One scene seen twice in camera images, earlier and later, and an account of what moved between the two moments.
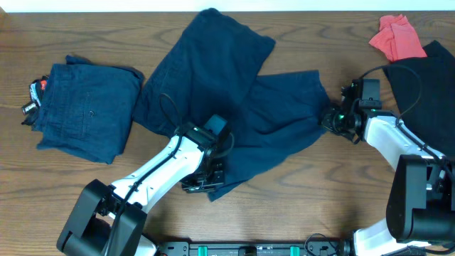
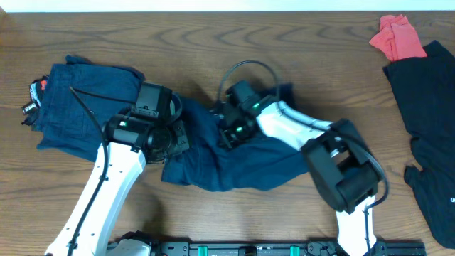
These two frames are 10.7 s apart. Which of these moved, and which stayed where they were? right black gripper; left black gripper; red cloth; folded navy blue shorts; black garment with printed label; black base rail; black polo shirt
Moved: right black gripper; left black gripper
Stayed: black polo shirt; folded navy blue shorts; black garment with printed label; black base rail; red cloth
